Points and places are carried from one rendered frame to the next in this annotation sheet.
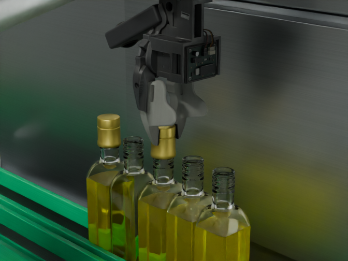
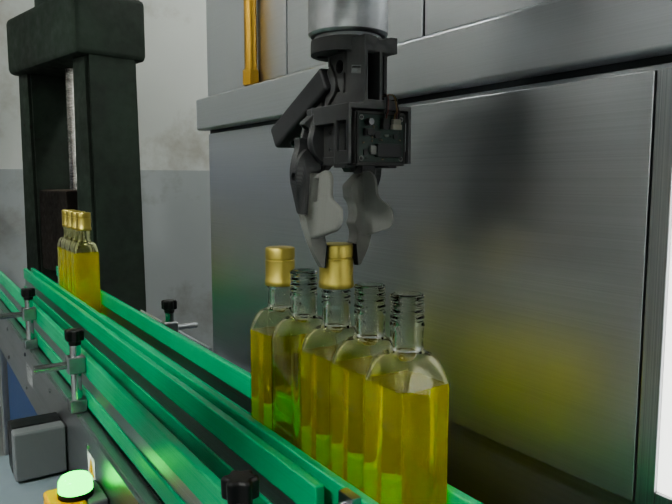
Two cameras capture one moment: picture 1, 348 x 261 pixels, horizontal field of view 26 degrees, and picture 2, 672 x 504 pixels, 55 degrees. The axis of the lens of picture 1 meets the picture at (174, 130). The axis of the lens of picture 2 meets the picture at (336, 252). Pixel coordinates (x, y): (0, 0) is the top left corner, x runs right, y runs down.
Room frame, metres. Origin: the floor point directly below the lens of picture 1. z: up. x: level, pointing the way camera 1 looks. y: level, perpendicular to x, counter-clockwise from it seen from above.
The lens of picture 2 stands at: (0.35, -0.11, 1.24)
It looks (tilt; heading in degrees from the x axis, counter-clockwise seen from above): 6 degrees down; 11
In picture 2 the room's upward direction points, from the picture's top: straight up
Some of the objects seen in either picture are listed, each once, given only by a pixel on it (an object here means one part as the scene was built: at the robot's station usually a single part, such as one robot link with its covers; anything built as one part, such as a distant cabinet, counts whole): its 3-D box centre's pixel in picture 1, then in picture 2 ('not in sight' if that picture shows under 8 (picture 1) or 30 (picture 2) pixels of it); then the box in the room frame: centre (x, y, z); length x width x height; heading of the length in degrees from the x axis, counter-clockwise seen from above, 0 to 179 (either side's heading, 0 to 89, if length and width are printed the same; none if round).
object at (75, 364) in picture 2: not in sight; (60, 373); (1.22, 0.49, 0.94); 0.07 x 0.04 x 0.13; 134
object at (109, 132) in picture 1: (109, 130); (280, 265); (1.07, 0.10, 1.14); 0.04 x 0.04 x 0.04
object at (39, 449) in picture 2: not in sight; (37, 446); (1.28, 0.59, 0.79); 0.08 x 0.08 x 0.08; 44
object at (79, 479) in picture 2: not in sight; (75, 483); (1.09, 0.39, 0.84); 0.04 x 0.04 x 0.03
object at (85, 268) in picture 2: not in sight; (85, 269); (1.77, 0.79, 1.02); 0.06 x 0.06 x 0.28; 44
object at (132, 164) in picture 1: (133, 154); (303, 292); (1.02, 0.06, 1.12); 0.03 x 0.03 x 0.05
